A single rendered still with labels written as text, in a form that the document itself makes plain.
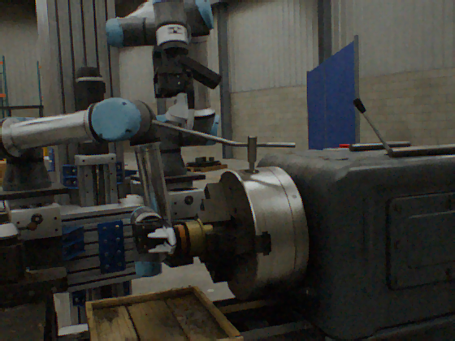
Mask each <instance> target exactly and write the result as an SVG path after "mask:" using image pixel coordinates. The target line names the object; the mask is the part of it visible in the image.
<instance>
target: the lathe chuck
mask: <svg viewBox="0 0 455 341"><path fill-rule="evenodd" d="M246 170H248V169H232V170H226V171H224V172H223V173H222V174H221V175H220V177H221V180H222V183H223V188H224V191H225V197H226V200H227V205H228V208H229V211H230V215H231V216H233V217H234V218H235V220H236V224H232V225H231V224H228V225H227V226H226V227H214V230H215V231H221V230H227V229H232V228H236V229H237V228H238V229H241V230H242V231H246V232H248V233H252V234H254V235H261V234H262V232H264V231H266V233H267V234H268V236H269V248H270V251H267V254H263V253H256V252H251V253H242V254H235V253H233V254H232V262H231V267H230V276H229V281H228V288H229V289H230V292H231V293H232V294H233V295H234V296H235V297H236V298H237V299H239V300H252V299H257V298H260V297H264V296H276V295H279V294H281V293H283V291H285V290H286V288H287V287H288V285H289V283H290V281H291V278H292V276H293V271H294V262H295V252H296V245H295V233H294V222H293V216H292V212H291V210H290V207H289V204H288V198H287V196H286V195H285V192H284V190H283V187H282V185H281V184H280V182H279V180H278V179H277V178H276V176H275V175H273V174H272V172H271V171H270V170H268V169H266V168H262V167H261V168H255V170H256V171H258V173H257V174H250V173H247V172H245V171H246ZM272 283H276V284H278V286H277V288H275V289H274V290H272V291H264V288H265V287H266V286H268V285H270V284H272Z"/></svg>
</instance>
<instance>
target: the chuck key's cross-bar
mask: <svg viewBox="0 0 455 341"><path fill-rule="evenodd" d="M151 124H153V125H156V126H158V127H165V128H167V129H171V130H173V131H176V132H183V133H185V134H188V135H191V136H195V137H201V138H203V139H206V140H210V141H214V142H219V143H221V144H224V145H228V146H231V147H247V148H248V146H249V144H248V142H233V141H230V140H225V139H223V138H219V137H214V136H210V135H207V134H205V133H202V132H195V131H193V130H189V129H187V128H184V127H177V126H175V125H171V124H169V123H164V122H162V121H157V120H154V119H153V120H152V122H151ZM257 148H295V143H294V142H257Z"/></svg>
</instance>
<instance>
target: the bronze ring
mask: <svg viewBox="0 0 455 341"><path fill-rule="evenodd" d="M172 228H173V231H174V233H175V237H176V241H177V248H176V250H175V252H174V256H175V257H185V256H186V257H187V258H193V257H199V258H200V259H202V258H203V257H204V256H205V254H206V251H209V250H207V249H206V234H205V232H209V231H215V229H214V228H213V227H212V226H211V225H210V224H206V225H203V223H202V221H201V220H200V219H196V220H195V221H194V222H183V224H182V225H181V224H180V225H176V226H172Z"/></svg>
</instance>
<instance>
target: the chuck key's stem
mask: <svg viewBox="0 0 455 341"><path fill-rule="evenodd" d="M248 144H249V146H248V148H247V162H248V163H249V172H251V173H254V169H255V162H256V161H257V136H255V135H250V136H248Z"/></svg>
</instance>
